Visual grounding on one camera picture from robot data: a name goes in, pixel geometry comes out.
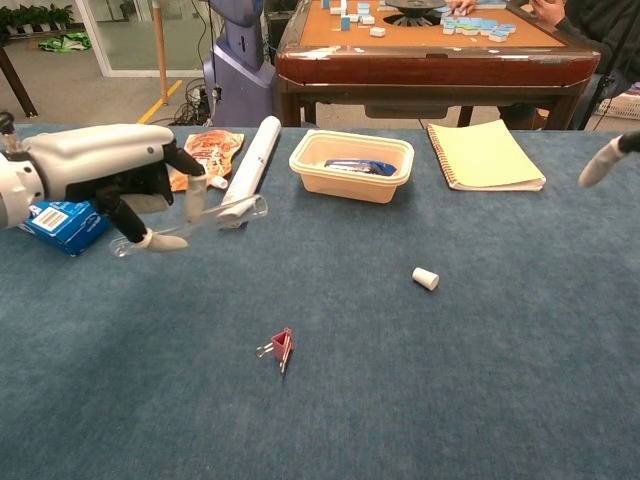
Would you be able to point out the blue standing mahjong tile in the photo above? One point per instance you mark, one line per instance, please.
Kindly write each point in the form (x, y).
(345, 23)

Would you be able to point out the clear glass test tube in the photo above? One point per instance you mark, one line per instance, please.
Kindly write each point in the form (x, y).
(212, 219)

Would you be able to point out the small white stopper cap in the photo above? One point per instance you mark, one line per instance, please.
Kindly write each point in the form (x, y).
(426, 278)

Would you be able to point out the white flat mahjong tile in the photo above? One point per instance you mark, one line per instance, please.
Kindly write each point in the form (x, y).
(377, 32)

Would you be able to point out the blue Oreo snack packet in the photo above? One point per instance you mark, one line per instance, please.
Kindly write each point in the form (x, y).
(360, 166)

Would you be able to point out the brown mahjong table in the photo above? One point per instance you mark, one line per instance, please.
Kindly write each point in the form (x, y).
(425, 65)

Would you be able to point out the pink binder clip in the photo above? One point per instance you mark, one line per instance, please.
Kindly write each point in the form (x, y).
(281, 342)

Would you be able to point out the dark table leg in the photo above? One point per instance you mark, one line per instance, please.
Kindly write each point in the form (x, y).
(17, 82)

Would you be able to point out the beige plastic food container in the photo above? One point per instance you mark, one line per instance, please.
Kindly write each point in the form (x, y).
(350, 189)

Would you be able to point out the wooden pole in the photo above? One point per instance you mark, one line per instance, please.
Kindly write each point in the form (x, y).
(160, 50)

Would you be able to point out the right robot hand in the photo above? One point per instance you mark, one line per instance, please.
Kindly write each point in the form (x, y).
(600, 167)

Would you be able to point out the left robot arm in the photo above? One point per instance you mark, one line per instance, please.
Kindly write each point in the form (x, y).
(15, 190)

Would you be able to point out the orange snack pouch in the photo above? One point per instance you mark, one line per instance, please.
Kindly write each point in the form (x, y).
(220, 150)

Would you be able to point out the green bag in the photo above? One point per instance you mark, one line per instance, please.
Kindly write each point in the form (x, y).
(65, 42)

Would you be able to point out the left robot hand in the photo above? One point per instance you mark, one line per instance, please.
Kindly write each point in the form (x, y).
(100, 150)

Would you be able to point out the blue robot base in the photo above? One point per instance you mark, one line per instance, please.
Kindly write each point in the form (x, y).
(240, 75)

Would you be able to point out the white rolled paper tube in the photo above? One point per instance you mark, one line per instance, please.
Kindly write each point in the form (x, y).
(255, 155)

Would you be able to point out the row of potted plants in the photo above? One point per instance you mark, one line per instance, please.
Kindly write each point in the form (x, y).
(35, 17)

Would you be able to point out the black mahjong table turntable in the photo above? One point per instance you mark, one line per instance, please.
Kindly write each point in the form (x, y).
(415, 6)

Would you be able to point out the white plastic basket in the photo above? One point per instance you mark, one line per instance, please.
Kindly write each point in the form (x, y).
(625, 107)

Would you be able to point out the yellow spiral notebook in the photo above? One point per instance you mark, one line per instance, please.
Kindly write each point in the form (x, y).
(485, 155)

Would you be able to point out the blue felt table cover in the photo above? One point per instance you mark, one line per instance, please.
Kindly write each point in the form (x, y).
(350, 400)

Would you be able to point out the blue Oreo cookie box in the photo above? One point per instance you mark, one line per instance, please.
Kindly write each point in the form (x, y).
(75, 230)

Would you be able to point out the seated person in dark clothes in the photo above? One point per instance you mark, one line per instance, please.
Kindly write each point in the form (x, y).
(600, 25)

